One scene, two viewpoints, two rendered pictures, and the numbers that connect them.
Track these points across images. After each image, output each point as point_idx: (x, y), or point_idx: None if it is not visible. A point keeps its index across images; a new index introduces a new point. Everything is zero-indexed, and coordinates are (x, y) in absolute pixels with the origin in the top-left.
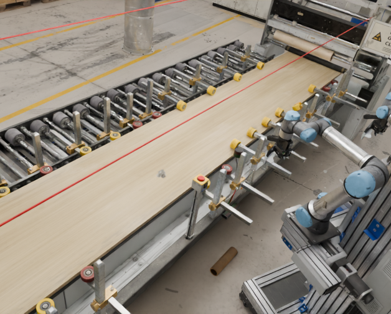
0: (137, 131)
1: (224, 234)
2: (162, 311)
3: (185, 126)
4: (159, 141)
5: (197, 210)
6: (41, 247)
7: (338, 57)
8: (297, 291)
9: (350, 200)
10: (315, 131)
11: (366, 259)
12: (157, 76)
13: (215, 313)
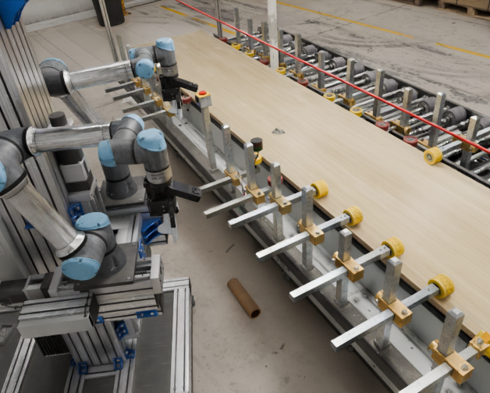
0: (364, 124)
1: (290, 319)
2: (211, 238)
3: (381, 159)
4: (342, 136)
5: (206, 135)
6: (218, 83)
7: None
8: (149, 331)
9: (127, 242)
10: (130, 51)
11: None
12: None
13: (188, 276)
